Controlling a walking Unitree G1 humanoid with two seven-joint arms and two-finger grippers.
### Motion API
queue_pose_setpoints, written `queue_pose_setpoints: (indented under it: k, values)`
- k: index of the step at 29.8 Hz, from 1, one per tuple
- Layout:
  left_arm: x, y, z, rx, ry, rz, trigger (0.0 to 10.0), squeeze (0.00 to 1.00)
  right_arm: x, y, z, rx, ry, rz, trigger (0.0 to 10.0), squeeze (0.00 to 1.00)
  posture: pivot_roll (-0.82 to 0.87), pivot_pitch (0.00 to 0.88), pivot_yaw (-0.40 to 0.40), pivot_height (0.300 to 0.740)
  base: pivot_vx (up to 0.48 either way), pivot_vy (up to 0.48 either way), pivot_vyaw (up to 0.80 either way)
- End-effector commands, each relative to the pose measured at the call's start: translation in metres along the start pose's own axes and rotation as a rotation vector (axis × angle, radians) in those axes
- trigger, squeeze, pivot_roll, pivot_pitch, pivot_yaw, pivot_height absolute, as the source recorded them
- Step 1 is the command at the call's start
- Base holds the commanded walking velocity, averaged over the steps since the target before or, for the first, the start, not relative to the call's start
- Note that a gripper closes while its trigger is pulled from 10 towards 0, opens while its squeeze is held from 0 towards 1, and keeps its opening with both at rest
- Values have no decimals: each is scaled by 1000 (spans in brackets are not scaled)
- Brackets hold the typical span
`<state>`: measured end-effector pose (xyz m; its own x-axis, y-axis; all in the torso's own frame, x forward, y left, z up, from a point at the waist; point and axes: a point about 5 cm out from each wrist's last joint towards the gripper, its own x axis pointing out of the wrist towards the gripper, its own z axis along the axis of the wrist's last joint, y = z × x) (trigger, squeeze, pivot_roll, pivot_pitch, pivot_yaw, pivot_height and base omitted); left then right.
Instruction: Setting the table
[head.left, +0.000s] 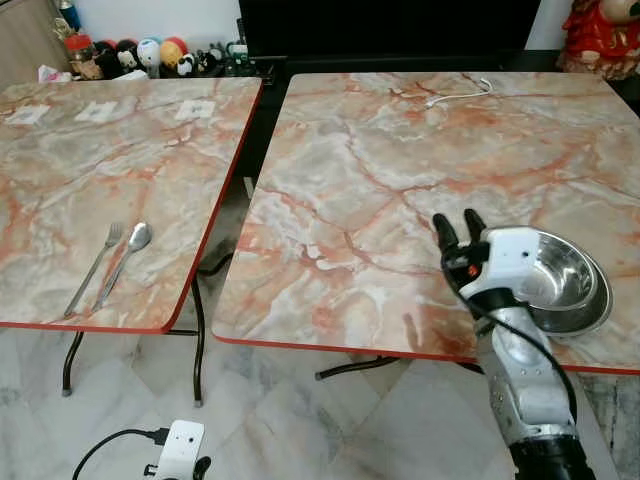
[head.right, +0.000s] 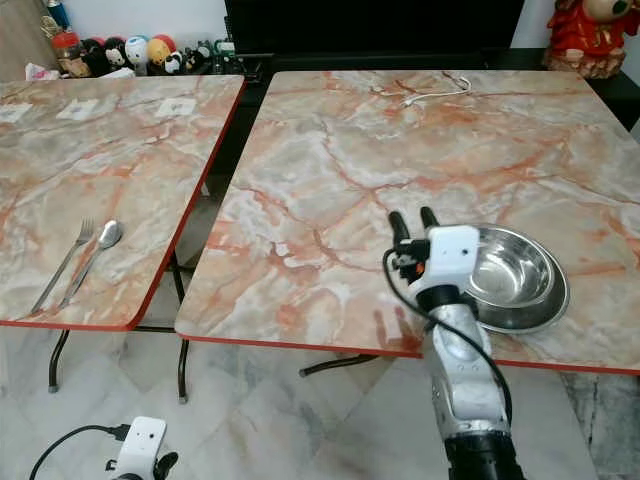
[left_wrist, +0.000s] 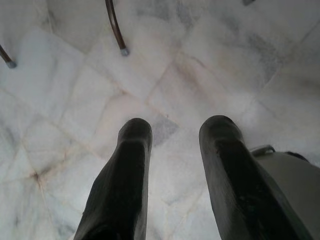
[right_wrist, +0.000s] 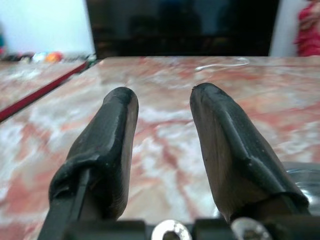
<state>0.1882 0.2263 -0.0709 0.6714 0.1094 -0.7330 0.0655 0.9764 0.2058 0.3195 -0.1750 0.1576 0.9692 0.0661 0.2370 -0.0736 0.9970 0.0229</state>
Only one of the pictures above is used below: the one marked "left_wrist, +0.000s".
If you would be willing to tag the brown chair leg grey foot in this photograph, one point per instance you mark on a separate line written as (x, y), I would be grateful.
(116, 27)
(7, 58)

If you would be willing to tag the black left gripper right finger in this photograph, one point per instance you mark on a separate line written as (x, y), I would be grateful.
(240, 185)

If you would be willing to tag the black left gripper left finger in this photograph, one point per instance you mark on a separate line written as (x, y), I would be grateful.
(120, 190)

